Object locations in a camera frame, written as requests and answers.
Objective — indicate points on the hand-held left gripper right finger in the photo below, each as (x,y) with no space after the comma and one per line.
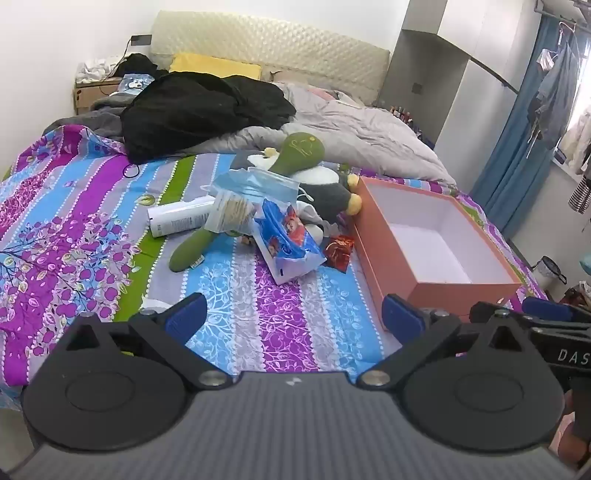
(401,318)

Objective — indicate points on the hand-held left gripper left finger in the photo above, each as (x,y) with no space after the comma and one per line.
(187,316)

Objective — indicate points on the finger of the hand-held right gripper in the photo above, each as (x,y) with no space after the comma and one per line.
(545,307)
(489,306)

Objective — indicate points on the pink cardboard box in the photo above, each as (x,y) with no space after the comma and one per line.
(392,277)

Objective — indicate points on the red foil candy packet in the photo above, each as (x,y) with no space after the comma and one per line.
(336,262)
(342,241)

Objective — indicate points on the clear plastic packet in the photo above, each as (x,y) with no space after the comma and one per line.
(228,210)

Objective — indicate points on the blue printed snack bag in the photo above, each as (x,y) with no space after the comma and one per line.
(286,244)

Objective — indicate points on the small panda plush toy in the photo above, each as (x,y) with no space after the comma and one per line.
(314,227)

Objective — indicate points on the blue face mask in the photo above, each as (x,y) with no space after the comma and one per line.
(258,184)

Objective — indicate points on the white trash bin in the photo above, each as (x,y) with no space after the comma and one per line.
(547,272)

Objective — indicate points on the brown bag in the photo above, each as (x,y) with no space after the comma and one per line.
(579,295)

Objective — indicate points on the white tube bottle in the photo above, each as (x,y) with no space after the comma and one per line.
(178,217)

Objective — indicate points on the striped hanging garment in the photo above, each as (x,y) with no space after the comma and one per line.
(581,194)

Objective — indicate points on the grey penguin plush toy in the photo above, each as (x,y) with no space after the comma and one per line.
(328,194)

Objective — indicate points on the blue curtain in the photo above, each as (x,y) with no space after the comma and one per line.
(512,161)

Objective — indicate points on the purple floral bed sheet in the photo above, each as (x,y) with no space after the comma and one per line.
(69,194)

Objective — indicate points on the grey duvet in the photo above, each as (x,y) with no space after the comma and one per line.
(360,129)

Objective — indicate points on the green plush massage stick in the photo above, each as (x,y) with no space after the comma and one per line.
(298,150)

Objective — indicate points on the row of small bottles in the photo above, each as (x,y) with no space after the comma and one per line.
(406,117)

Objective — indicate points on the black jacket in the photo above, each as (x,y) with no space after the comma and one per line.
(194,110)

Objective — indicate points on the hanging denim jacket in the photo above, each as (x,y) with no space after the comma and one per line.
(556,97)

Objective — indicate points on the dark grey garment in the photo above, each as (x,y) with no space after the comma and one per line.
(87,117)

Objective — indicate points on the pink pillow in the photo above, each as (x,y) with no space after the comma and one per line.
(330,93)

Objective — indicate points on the blue cartoon print cushion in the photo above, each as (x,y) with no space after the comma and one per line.
(136,83)

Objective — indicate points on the brown cardboard box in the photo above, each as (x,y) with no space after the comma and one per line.
(90,97)

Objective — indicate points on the yellow pillow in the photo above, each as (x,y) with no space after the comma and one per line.
(212,64)

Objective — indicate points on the grey wardrobe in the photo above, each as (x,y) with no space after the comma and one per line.
(457,55)

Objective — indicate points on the white crumpled cloth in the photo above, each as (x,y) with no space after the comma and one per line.
(97,68)

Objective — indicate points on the beige padded headboard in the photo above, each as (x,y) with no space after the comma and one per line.
(277,46)

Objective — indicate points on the wall switch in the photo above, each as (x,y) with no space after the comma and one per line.
(418,88)

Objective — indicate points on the black wall socket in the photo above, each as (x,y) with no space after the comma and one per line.
(141,39)

